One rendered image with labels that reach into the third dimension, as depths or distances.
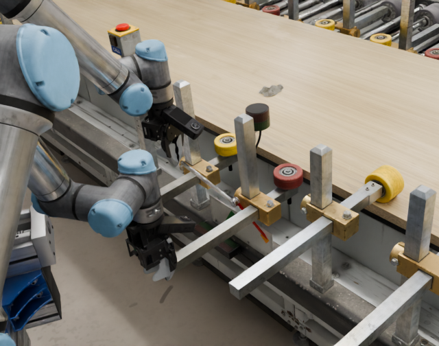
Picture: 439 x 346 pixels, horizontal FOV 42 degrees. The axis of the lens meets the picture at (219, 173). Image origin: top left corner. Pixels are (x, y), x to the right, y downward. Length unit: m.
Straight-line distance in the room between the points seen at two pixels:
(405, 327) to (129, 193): 0.67
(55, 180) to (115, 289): 1.53
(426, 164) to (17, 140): 1.11
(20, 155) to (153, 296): 1.78
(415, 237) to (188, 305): 1.45
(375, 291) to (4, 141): 1.11
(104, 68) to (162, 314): 1.40
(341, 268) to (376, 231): 0.17
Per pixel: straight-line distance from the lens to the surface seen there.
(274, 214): 1.51
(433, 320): 1.59
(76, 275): 2.75
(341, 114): 1.83
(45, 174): 1.11
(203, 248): 1.43
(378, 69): 2.11
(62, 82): 0.85
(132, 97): 1.30
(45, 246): 1.38
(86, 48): 1.26
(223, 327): 2.37
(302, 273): 1.56
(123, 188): 1.15
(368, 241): 1.64
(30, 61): 0.81
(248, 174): 1.49
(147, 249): 1.29
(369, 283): 1.66
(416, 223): 1.17
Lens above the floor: 1.81
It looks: 35 degrees down
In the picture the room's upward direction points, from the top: 7 degrees counter-clockwise
